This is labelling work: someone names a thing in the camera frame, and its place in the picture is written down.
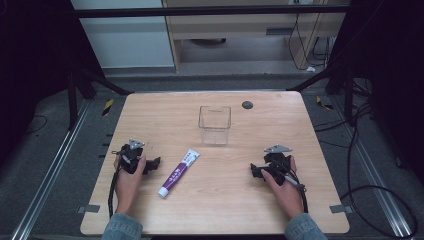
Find black metal stand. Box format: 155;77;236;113
65;62;134;132
285;62;357;127

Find aluminium floor rail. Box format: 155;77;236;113
9;99;92;240
332;96;415;240

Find yellow and black tape strip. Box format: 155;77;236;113
315;95;335;111
101;98;115;117

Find person's left hand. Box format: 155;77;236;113
113;154;148;216

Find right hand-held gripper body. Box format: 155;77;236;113
263;143;295;187

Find purple and white toothpaste tube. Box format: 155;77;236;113
157;148;201;199

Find black horizontal bar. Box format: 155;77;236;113
74;4;352;19

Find black curtain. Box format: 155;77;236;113
0;0;105;169
327;0;424;186

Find left hand-held gripper black cable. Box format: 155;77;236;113
107;150;125;220

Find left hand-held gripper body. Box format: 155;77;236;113
118;138;148;175

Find white cabinet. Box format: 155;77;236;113
70;0;176;70

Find clear plastic container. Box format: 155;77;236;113
197;105;233;147

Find right hand-held gripper black cable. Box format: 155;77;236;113
284;173;310;215

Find black hanging cables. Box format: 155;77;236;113
287;12;330;72

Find grey tape piece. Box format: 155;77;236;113
329;204;354;215
76;204;101;215

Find person's right hand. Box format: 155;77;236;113
260;155;305;221

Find hand-held gripper black cable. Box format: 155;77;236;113
284;173;310;215
107;150;125;220

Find thin black floor cable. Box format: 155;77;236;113
25;114;49;135

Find black floor cable loop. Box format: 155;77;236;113
312;102;420;240

